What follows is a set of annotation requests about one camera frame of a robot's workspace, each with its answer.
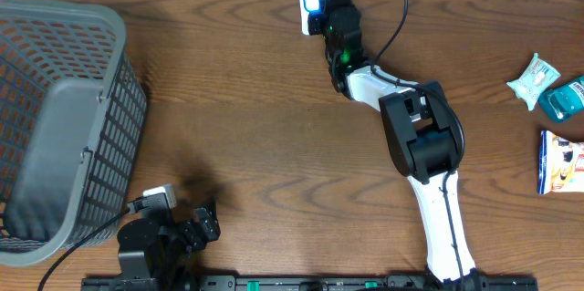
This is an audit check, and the small teal liquid bottle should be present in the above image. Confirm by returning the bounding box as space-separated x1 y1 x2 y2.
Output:
538 77 583 123

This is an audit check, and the yellow snack bag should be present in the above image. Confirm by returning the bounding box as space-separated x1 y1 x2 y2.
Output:
537 130 583 195

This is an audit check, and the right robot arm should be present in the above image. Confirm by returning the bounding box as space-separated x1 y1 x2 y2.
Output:
299 0 475 290

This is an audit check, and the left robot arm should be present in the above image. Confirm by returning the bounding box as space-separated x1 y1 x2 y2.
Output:
110 195 221 291

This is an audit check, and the dark grey plastic basket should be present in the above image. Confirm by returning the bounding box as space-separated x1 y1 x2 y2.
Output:
1 0 147 266

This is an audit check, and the mint green wipes pack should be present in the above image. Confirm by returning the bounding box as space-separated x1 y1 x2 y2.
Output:
506 53 561 111

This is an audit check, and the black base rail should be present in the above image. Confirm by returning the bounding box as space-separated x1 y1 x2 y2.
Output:
81 274 539 291

